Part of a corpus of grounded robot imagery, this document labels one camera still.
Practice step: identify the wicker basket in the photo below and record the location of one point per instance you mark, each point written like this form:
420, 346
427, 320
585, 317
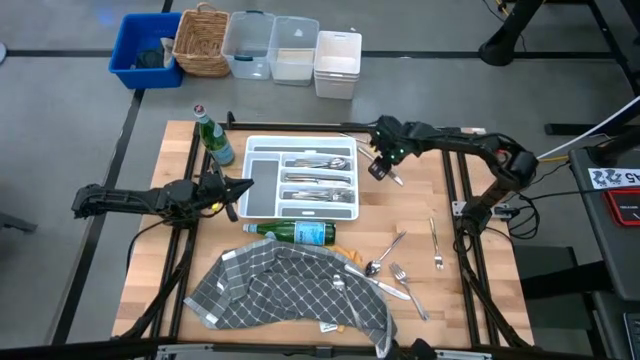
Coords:
200, 40

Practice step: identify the green glass water bottle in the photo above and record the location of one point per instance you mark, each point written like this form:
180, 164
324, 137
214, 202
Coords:
220, 147
310, 233

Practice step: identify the white paper with digits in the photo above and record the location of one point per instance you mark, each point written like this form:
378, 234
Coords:
610, 177

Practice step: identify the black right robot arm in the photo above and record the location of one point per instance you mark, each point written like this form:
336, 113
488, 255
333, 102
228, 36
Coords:
460, 142

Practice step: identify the blue plastic bin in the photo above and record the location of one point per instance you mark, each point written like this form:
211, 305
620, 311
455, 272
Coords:
125, 60

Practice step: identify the grey metal foot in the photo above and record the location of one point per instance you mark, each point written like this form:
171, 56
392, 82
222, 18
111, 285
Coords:
17, 222

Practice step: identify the black stand base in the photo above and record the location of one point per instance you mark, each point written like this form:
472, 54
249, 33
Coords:
505, 45

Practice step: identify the white handwritten paper label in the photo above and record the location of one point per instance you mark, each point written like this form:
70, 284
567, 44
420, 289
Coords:
329, 327

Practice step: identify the orange cloth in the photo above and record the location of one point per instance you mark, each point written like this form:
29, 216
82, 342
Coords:
352, 256

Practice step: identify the black floor rail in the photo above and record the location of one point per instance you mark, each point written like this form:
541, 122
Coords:
575, 129

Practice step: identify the grey checked kitchen cloth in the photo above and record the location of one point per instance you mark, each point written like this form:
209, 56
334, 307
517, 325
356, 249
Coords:
280, 295

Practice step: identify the dark grey desk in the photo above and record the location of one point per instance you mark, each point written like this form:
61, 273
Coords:
590, 240

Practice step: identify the silver fork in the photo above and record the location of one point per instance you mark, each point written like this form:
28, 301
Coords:
340, 198
436, 245
398, 271
320, 193

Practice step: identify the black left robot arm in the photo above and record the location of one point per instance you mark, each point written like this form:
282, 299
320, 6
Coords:
130, 200

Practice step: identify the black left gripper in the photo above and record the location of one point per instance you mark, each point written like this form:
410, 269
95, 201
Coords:
212, 192

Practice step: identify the silver mounting bracket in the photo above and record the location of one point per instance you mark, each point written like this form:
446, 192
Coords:
456, 209

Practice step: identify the white plastic cutlery tray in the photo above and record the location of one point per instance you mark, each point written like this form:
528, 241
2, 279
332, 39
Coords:
262, 185

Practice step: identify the silver aluminium bar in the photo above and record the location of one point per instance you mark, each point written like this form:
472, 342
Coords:
465, 355
185, 352

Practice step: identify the clear plastic bin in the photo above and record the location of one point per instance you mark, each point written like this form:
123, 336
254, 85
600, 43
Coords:
292, 50

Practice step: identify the red device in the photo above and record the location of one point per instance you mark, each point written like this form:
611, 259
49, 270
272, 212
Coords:
622, 207

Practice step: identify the black cloth bundle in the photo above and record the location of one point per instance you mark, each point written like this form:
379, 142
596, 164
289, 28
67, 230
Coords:
150, 59

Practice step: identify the silver spoon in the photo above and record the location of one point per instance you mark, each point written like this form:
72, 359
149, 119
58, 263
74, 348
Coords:
372, 267
320, 162
342, 165
339, 283

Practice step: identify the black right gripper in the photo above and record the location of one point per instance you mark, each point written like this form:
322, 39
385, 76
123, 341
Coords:
392, 140

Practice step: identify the white plastic bin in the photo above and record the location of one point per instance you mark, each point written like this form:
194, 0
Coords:
335, 50

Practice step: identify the black keyboard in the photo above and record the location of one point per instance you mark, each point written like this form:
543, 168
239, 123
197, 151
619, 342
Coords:
632, 335

